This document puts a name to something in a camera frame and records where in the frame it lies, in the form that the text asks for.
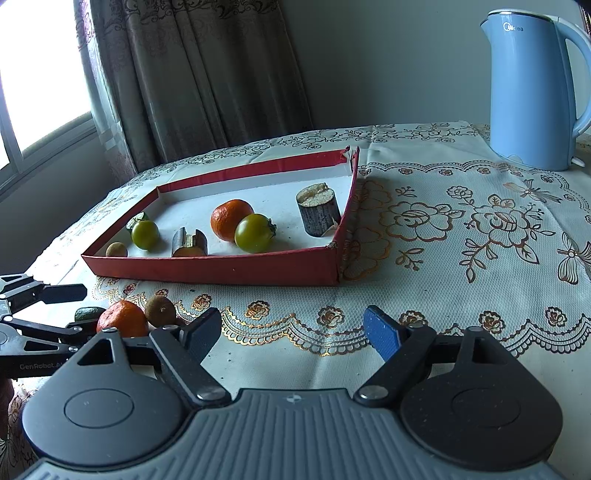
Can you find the green tomato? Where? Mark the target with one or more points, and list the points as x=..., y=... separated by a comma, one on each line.
x=145, y=234
x=253, y=234

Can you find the small wood log piece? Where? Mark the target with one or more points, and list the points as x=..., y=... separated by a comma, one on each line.
x=318, y=212

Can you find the orange tangerine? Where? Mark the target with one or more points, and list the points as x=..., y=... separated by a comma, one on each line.
x=122, y=319
x=226, y=219

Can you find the brown longan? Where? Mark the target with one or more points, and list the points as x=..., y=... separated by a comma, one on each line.
x=116, y=249

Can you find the red cardboard box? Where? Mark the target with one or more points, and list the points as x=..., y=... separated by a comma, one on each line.
x=231, y=270

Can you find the brown kiwi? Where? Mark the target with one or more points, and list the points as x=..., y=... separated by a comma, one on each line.
x=160, y=310

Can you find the white lace table cover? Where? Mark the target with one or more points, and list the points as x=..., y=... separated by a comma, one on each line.
x=415, y=258

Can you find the gold floral tablecloth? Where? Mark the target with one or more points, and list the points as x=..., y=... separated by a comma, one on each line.
x=286, y=369

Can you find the window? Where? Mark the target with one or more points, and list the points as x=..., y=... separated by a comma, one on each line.
x=37, y=69

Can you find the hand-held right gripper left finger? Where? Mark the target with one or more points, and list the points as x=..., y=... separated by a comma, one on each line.
x=203, y=334

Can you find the sheer lace curtain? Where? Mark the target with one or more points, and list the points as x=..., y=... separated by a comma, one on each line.
x=99, y=83

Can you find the dark wood log slice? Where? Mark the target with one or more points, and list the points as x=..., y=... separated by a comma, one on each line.
x=189, y=242

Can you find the grey patterned curtain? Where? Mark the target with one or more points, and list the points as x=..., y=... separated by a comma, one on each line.
x=207, y=69

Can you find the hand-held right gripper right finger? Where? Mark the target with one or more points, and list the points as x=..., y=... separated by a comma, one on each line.
x=381, y=332

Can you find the light blue electric kettle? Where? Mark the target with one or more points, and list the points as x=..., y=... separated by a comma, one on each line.
x=526, y=92

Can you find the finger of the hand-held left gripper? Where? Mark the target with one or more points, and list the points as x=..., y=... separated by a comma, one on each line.
x=46, y=328
x=64, y=293

